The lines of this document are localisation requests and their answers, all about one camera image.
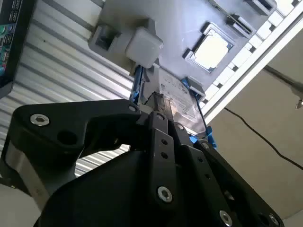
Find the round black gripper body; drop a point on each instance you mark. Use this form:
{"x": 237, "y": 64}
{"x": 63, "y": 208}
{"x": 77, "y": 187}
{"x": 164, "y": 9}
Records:
{"x": 106, "y": 194}

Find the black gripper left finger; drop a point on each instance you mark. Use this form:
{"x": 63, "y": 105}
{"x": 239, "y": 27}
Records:
{"x": 59, "y": 118}

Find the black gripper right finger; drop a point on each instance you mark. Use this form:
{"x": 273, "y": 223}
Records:
{"x": 201, "y": 170}

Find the hard disk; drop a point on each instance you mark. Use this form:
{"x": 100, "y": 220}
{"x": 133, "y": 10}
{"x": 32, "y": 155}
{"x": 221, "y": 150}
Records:
{"x": 180, "y": 94}

